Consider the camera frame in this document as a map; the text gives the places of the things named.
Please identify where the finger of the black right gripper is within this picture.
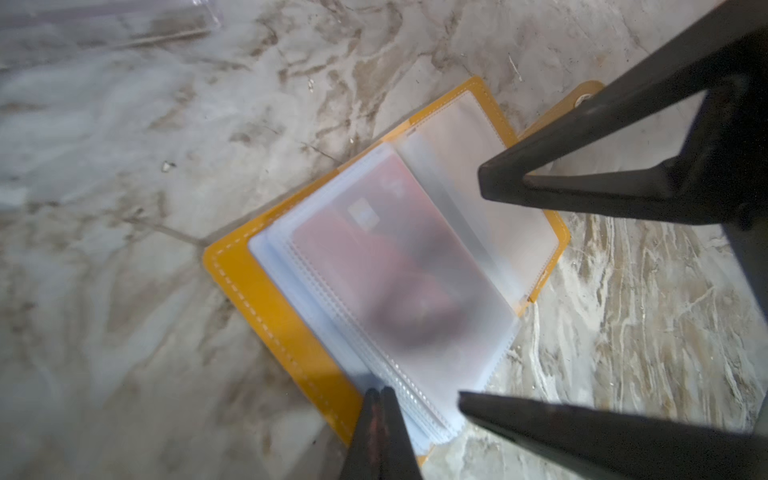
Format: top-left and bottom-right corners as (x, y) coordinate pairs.
(478, 1), (767, 225)

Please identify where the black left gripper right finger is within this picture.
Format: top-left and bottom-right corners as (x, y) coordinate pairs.
(458, 391), (767, 479)

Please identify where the red VIP card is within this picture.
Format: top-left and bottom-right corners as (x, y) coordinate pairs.
(289, 153), (513, 356)

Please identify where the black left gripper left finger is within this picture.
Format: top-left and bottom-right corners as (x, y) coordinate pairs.
(339, 387), (423, 480)

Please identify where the clear acrylic card stand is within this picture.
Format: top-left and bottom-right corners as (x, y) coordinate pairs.
(1, 0), (221, 70)

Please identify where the yellow leather card holder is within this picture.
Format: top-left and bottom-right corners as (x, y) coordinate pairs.
(203, 76), (604, 445)

